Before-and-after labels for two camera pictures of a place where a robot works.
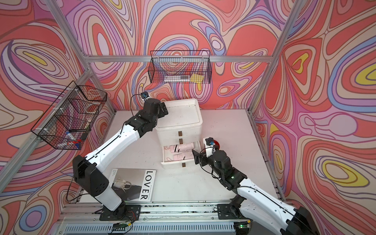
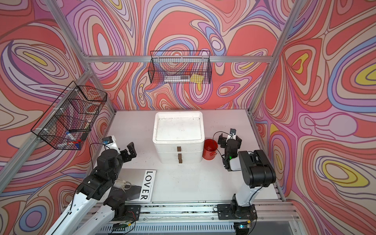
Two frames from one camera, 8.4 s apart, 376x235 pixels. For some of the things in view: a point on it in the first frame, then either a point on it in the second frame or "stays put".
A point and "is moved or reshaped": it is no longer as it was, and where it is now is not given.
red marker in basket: (74, 142) stays put
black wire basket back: (180, 66) stays put
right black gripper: (203, 158) to (222, 141)
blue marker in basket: (68, 134) stays put
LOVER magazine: (133, 185) stays put
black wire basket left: (68, 120) stays put
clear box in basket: (176, 78) stays put
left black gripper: (160, 113) to (127, 157)
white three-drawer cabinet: (178, 132) is moved or reshaped
